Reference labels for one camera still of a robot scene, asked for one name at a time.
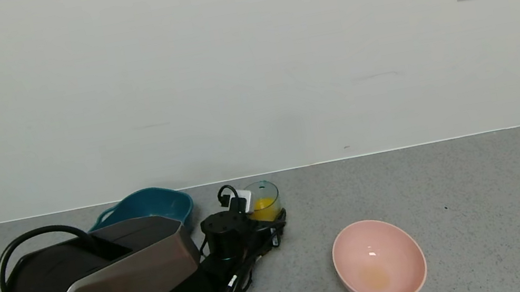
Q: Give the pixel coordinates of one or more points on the pink bowl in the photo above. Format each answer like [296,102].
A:
[379,259]

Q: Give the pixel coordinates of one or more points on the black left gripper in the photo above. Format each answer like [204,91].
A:
[264,232]

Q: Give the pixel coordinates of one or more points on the clear ribbed plastic cup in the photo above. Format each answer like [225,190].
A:
[268,190]

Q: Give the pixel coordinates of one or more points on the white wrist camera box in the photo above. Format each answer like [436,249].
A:
[243,200]

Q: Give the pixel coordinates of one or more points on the orange juice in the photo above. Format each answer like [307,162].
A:
[264,205]

